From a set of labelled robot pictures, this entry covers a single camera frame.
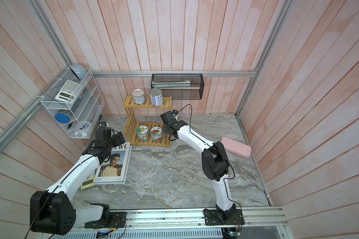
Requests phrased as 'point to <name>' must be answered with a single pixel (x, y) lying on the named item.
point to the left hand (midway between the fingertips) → (115, 137)
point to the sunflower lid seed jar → (142, 133)
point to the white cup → (82, 127)
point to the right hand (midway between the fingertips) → (167, 127)
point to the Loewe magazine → (115, 170)
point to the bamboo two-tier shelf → (131, 123)
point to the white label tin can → (138, 95)
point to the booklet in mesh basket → (158, 84)
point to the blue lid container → (62, 118)
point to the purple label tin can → (156, 97)
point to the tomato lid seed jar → (156, 134)
